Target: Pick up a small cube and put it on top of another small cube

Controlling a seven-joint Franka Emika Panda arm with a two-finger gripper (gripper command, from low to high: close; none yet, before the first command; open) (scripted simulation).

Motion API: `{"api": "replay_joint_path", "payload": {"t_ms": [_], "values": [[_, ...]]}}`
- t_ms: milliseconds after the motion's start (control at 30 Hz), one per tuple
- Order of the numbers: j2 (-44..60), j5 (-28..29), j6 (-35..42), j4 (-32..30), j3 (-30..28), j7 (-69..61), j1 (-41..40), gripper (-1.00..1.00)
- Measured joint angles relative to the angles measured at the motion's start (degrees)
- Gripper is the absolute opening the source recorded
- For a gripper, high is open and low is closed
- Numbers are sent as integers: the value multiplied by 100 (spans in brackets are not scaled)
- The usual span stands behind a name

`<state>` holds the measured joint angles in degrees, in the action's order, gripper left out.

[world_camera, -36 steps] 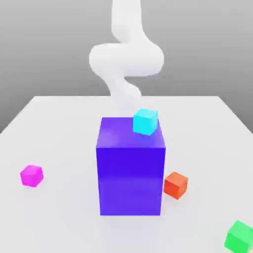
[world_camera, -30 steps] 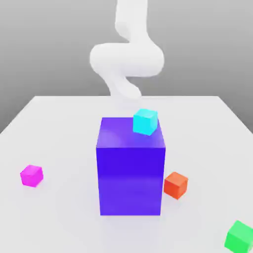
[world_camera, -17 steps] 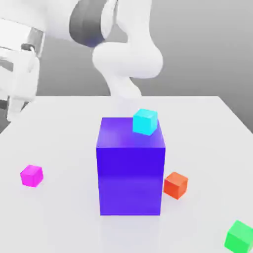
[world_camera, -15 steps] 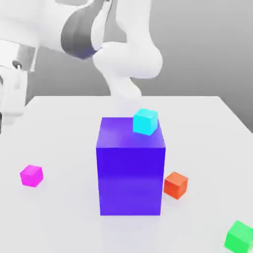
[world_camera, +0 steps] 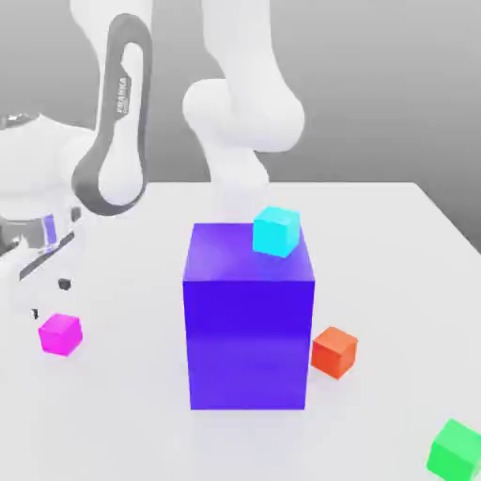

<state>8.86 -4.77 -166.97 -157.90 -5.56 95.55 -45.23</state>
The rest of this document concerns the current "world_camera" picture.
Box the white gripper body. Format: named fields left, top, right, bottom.
left=2, top=225, right=88, bottom=304

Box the small magenta cube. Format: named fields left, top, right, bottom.
left=38, top=312, right=84, bottom=357

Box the small cyan cube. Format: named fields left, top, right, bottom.
left=252, top=205, right=302, bottom=259

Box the small orange cube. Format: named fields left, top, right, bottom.
left=310, top=325, right=359, bottom=380

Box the small green cube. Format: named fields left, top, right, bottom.
left=426, top=417, right=481, bottom=481

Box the large purple box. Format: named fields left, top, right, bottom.
left=182, top=222, right=316, bottom=411

